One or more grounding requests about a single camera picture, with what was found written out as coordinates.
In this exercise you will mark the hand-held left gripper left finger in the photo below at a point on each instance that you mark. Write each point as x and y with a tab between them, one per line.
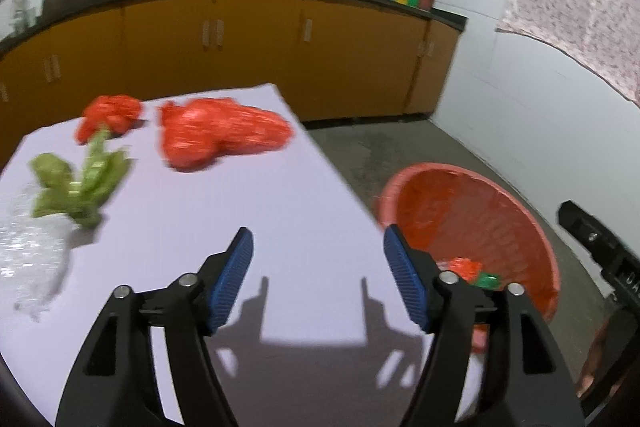
232	277

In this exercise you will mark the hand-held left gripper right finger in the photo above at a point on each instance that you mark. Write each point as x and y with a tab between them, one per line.
405	277

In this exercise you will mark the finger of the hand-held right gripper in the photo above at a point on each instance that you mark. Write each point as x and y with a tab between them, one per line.
582	229

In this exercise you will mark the orange wrapper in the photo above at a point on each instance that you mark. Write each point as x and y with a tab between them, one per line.
462	268

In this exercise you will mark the green wrapper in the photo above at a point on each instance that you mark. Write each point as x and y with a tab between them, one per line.
488	280

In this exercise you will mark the orange plastic waste basket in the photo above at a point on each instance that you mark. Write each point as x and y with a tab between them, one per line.
450	179

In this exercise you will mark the large orange plastic bag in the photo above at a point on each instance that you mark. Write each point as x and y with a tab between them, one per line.
225	139

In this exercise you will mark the artificial red flower green stem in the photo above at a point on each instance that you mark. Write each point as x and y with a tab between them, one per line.
95	177

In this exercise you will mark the small orange plastic bag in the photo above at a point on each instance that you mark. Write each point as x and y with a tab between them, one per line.
110	114

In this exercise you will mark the clear bubble wrap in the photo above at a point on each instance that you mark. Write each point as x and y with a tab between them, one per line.
25	257

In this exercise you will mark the wooden base cabinets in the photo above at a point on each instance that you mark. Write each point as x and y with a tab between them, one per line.
350	57

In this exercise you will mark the clear bag with jar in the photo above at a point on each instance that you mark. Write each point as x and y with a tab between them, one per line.
22	12

